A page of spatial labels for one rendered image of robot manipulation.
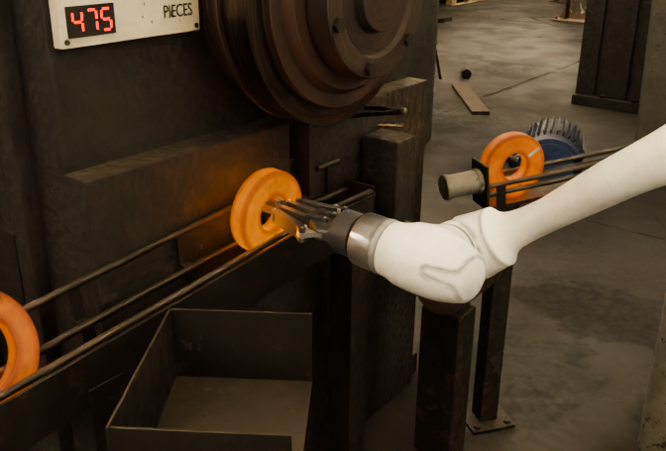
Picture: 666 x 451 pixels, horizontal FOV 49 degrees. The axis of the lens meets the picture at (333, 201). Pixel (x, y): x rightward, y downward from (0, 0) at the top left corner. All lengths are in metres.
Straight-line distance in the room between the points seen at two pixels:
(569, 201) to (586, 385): 1.25
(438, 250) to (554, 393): 1.19
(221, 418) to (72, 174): 0.43
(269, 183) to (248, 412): 0.41
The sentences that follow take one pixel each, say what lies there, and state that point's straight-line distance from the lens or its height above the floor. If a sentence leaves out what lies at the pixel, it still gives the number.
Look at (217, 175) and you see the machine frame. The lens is 1.31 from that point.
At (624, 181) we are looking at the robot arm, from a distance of 1.00.
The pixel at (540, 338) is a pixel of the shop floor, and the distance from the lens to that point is 2.46.
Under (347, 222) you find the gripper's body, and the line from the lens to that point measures 1.18.
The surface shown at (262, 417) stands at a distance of 1.05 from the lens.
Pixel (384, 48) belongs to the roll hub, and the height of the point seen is 1.02.
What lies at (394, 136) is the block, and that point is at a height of 0.80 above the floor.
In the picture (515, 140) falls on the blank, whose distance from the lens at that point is 1.72.
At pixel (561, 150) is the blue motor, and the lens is 3.39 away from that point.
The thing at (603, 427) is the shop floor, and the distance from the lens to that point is 2.13.
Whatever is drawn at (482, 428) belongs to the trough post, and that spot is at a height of 0.01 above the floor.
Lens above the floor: 1.24
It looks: 21 degrees down
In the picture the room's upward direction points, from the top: straight up
